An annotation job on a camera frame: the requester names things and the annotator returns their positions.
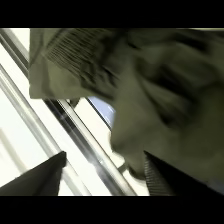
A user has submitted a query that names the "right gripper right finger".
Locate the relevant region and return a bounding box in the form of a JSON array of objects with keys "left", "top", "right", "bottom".
[{"left": 143, "top": 150, "right": 224, "bottom": 197}]

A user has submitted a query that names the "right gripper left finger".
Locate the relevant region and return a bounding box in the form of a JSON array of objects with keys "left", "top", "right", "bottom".
[{"left": 0, "top": 150, "right": 68, "bottom": 197}]

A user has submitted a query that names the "olive green garment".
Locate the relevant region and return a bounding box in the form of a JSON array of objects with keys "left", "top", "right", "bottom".
[{"left": 28, "top": 28, "right": 224, "bottom": 189}]

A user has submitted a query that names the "silver frame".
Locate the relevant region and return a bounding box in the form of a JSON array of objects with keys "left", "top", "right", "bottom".
[{"left": 0, "top": 28, "right": 138, "bottom": 197}]

